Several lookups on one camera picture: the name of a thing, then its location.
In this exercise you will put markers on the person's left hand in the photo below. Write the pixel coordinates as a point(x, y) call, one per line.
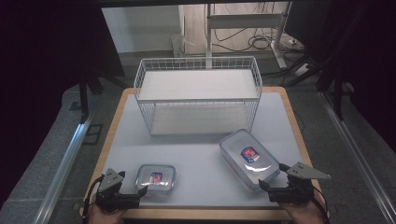
point(102, 217)

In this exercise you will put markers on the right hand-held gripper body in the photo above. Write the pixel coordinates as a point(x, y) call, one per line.
point(295, 191)

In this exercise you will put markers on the white table mat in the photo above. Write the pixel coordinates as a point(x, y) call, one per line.
point(202, 186)

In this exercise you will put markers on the white power strip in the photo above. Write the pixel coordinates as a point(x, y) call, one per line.
point(302, 70)

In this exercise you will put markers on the person's right hand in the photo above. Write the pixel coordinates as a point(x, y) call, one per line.
point(305, 214)

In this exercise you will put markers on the large clear food container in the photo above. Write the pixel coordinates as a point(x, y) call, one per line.
point(249, 157)

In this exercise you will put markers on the small clear food container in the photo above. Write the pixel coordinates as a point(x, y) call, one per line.
point(155, 179)

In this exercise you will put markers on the aluminium floor rail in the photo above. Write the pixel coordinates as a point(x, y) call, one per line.
point(358, 155)
point(63, 168)

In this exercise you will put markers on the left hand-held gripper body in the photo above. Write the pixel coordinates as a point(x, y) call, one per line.
point(110, 196)

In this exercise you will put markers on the white metal stand frame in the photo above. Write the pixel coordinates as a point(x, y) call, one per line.
point(246, 21)

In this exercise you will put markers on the black metal stand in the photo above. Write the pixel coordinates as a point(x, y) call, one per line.
point(337, 93)
point(83, 93)

